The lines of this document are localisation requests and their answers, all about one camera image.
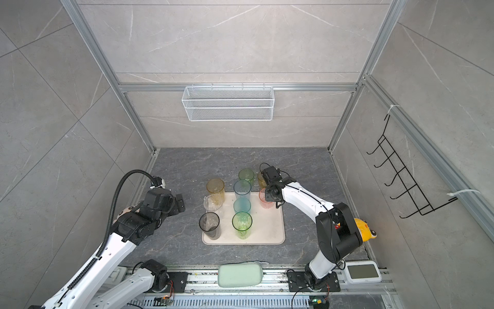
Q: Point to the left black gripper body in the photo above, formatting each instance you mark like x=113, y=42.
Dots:
x=173, y=208

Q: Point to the short green glass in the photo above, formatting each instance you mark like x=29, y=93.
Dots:
x=247, y=174

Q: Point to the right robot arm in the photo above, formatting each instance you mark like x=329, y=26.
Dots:
x=337, y=233

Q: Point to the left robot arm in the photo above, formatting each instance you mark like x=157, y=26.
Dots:
x=122, y=235

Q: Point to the pink glass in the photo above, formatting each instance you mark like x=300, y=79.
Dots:
x=264, y=201

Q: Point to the aluminium rail frame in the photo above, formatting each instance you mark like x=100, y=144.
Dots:
x=202, y=291

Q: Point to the clear glass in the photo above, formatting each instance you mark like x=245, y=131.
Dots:
x=212, y=204

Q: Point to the teal glass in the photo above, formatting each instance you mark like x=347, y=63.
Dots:
x=242, y=205

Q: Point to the blue glass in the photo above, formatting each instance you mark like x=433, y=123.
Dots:
x=242, y=189

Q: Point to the white tablet device right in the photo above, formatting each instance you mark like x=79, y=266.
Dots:
x=362, y=272

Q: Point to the white device left rail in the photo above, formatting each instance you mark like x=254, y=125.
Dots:
x=116, y=277

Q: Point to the dark grey glass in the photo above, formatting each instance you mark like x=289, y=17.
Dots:
x=209, y=223

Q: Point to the yellow plush toy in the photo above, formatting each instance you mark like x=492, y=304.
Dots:
x=365, y=231

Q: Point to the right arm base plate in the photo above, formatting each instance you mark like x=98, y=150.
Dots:
x=300, y=281

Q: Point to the short amber glass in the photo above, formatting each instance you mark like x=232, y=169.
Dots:
x=261, y=180

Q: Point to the tall yellow glass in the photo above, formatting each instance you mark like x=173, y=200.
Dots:
x=216, y=189

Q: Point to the white wire mesh basket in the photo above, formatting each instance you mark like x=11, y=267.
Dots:
x=229, y=103

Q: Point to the light green sponge block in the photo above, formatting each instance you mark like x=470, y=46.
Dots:
x=239, y=275

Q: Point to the black wire hook rack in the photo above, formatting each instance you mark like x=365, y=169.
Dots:
x=402, y=175

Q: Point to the tall light green glass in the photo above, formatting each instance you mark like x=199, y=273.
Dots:
x=242, y=223

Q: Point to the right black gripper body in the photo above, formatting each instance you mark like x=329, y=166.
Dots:
x=269, y=196

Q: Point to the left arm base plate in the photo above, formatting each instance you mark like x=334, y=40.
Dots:
x=177, y=280

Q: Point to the pink plush doll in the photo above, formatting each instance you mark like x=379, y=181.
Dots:
x=124, y=211

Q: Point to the beige plastic tray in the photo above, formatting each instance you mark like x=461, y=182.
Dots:
x=267, y=228

